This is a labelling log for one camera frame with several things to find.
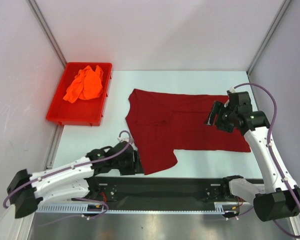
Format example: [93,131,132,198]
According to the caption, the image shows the dark red t shirt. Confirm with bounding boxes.
[125,89,251,175]

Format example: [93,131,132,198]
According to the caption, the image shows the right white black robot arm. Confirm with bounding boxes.
[204,99,300,222]

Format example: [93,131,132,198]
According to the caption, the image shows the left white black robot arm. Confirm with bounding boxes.
[4,141,144,219]

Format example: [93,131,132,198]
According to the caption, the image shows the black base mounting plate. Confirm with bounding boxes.
[84,176,253,207]

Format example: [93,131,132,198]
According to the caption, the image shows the red plastic bin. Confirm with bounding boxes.
[46,62,113,127]

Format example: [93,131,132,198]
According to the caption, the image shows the orange t shirt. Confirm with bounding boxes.
[62,65,104,104]

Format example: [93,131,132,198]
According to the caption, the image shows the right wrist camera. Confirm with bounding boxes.
[227,89,253,114]

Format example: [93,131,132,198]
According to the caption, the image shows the slotted grey cable duct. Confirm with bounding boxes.
[36,202,239,215]

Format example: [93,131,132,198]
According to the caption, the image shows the left corner aluminium post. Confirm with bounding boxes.
[26,0,67,68]

